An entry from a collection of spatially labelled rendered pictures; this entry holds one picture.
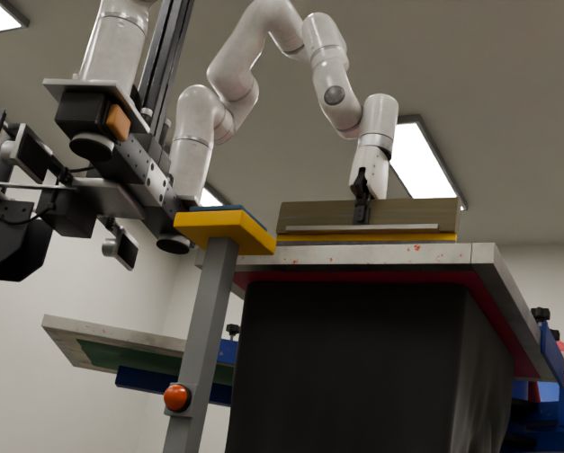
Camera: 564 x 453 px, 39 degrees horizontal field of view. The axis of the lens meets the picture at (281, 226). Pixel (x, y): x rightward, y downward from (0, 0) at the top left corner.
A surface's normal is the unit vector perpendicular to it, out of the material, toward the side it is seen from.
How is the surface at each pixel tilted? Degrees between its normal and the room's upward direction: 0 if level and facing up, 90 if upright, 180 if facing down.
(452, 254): 90
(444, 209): 90
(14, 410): 90
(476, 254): 90
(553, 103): 180
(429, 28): 180
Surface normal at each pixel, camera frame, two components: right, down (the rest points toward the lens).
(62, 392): 0.89, -0.03
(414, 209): -0.42, -0.41
